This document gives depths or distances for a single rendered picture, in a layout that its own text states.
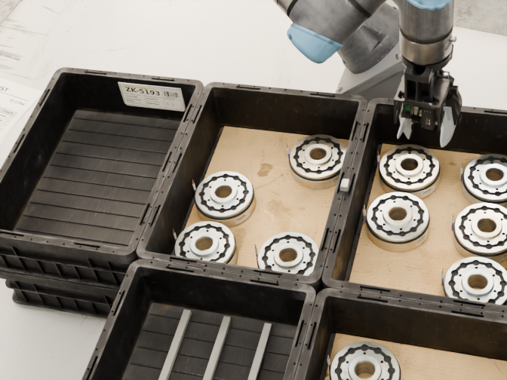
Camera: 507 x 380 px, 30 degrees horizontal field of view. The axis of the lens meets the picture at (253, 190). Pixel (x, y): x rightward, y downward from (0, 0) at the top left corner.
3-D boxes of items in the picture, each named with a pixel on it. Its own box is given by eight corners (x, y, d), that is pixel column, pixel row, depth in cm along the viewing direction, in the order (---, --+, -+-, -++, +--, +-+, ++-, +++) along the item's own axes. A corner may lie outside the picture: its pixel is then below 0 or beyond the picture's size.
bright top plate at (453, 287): (451, 252, 150) (452, 250, 150) (516, 266, 147) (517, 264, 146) (437, 304, 144) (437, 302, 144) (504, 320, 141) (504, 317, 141)
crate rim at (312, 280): (208, 90, 174) (206, 80, 172) (370, 105, 166) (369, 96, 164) (136, 265, 150) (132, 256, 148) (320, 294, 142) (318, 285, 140)
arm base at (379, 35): (364, 32, 195) (330, 0, 192) (416, 2, 183) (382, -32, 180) (340, 84, 187) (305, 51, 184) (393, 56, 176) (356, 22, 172)
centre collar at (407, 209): (383, 203, 157) (383, 200, 157) (413, 204, 156) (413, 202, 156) (381, 226, 154) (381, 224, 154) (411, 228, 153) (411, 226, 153)
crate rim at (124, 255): (61, 75, 182) (57, 65, 180) (208, 90, 174) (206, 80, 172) (-30, 240, 158) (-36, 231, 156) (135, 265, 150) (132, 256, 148)
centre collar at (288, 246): (277, 243, 155) (277, 240, 155) (306, 246, 154) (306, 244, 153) (270, 267, 152) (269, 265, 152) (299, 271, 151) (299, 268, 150)
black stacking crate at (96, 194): (75, 110, 189) (59, 68, 180) (215, 126, 181) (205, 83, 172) (-9, 271, 165) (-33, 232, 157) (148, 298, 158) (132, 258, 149)
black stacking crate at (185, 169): (217, 126, 181) (207, 83, 172) (370, 143, 173) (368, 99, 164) (149, 298, 158) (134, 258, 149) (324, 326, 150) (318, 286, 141)
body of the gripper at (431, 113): (391, 126, 145) (390, 68, 136) (407, 87, 150) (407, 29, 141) (440, 135, 143) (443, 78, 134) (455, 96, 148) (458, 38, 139)
